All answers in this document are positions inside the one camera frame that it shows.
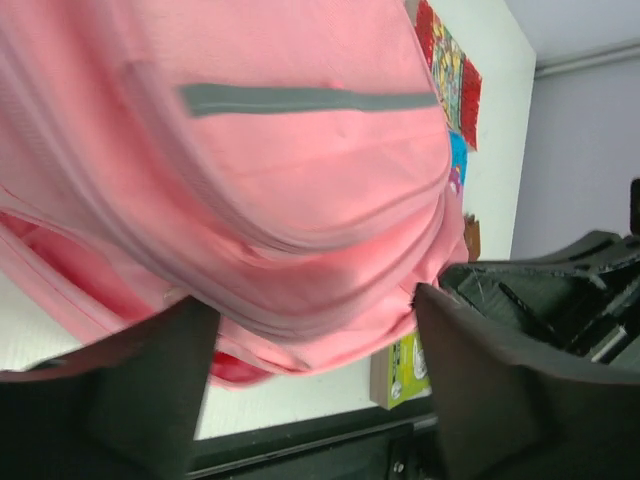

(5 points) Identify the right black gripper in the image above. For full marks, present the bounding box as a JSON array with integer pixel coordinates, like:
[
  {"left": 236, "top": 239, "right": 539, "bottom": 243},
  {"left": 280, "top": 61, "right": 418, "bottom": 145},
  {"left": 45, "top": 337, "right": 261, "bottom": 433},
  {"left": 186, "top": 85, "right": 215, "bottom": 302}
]
[{"left": 439, "top": 180, "right": 639, "bottom": 369}]

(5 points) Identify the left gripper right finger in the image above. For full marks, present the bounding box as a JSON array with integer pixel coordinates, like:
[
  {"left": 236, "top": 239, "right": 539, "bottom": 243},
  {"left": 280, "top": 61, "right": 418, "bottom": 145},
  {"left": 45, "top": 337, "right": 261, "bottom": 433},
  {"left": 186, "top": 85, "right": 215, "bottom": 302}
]
[{"left": 414, "top": 284, "right": 639, "bottom": 479}]

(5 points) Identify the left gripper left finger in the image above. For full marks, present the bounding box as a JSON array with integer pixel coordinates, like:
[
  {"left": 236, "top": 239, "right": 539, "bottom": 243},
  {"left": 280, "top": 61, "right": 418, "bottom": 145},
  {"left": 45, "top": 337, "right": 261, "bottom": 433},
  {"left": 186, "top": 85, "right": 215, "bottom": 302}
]
[{"left": 1, "top": 298, "right": 220, "bottom": 479}]

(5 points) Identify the green comic book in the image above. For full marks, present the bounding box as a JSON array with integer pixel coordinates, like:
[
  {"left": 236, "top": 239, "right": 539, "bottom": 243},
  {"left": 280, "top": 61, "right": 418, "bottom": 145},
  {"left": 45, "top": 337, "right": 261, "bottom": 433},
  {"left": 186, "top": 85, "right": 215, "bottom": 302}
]
[{"left": 369, "top": 332, "right": 430, "bottom": 410}]

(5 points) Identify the pink cartoon pencil case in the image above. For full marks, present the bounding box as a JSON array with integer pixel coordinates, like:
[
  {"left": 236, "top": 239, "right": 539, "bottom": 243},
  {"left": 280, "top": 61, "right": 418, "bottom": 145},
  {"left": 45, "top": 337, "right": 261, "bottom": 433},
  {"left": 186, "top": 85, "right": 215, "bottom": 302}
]
[{"left": 449, "top": 131, "right": 468, "bottom": 197}]

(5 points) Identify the red patterned book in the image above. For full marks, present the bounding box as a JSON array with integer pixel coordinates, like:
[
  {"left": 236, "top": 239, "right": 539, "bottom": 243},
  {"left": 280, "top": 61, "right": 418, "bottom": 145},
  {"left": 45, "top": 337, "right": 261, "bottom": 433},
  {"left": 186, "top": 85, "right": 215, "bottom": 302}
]
[{"left": 415, "top": 1, "right": 482, "bottom": 150}]

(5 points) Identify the pink student backpack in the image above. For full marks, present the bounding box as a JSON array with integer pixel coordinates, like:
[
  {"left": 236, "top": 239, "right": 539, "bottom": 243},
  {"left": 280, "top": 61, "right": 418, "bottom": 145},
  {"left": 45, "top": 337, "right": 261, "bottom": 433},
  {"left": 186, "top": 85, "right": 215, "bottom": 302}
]
[{"left": 1, "top": 1, "right": 468, "bottom": 387}]

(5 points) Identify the brown leather wallet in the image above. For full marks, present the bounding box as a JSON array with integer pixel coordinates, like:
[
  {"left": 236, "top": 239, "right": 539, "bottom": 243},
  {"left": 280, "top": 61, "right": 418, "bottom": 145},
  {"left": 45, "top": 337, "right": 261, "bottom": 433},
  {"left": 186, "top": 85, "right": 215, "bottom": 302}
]
[{"left": 464, "top": 215, "right": 481, "bottom": 262}]

